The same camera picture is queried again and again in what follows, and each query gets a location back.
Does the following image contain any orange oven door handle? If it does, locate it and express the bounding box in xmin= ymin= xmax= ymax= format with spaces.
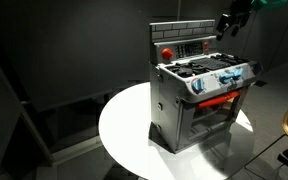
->
xmin=197 ymin=90 xmax=242 ymax=109

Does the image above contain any dark slanted pole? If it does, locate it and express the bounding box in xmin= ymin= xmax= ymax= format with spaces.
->
xmin=0 ymin=39 xmax=55 ymax=168

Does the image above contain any blue double stove knob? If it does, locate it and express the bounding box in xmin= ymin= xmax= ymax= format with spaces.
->
xmin=218 ymin=68 xmax=244 ymax=86

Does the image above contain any grey toy stove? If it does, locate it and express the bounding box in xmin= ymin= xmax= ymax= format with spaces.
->
xmin=148 ymin=19 xmax=263 ymax=154

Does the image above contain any large orange stove dial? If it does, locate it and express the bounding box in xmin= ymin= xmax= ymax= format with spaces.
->
xmin=161 ymin=47 xmax=174 ymax=61

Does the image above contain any grey oven door with window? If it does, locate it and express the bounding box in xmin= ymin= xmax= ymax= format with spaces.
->
xmin=177 ymin=87 xmax=248 ymax=153

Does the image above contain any black stove burner grate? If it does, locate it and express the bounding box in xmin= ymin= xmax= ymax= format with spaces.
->
xmin=165 ymin=53 xmax=250 ymax=78

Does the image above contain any white round pedestal table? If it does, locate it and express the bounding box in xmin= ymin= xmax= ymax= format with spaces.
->
xmin=98 ymin=81 xmax=256 ymax=180

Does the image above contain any teal wrist mount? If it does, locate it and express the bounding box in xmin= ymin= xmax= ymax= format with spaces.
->
xmin=250 ymin=0 xmax=288 ymax=11

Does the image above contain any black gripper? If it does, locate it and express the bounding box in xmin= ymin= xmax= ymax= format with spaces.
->
xmin=216 ymin=0 xmax=253 ymax=42

